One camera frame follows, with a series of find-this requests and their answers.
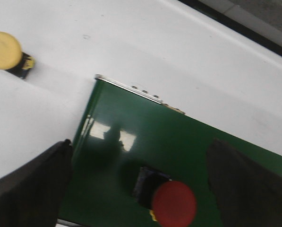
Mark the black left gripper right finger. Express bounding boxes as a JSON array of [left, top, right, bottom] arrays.
[[206, 140, 282, 227]]

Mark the red mushroom push button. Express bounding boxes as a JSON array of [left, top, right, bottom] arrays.
[[133, 166, 197, 227]]

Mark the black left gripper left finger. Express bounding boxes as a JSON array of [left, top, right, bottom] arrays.
[[0, 140, 73, 227]]

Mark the green conveyor belt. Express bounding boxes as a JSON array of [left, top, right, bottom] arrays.
[[59, 79, 282, 227]]

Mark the aluminium conveyor frame rail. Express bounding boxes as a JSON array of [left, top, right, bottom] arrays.
[[95, 74, 186, 115]]

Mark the black yellow push button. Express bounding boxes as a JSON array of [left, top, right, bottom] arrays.
[[0, 31, 35, 79]]

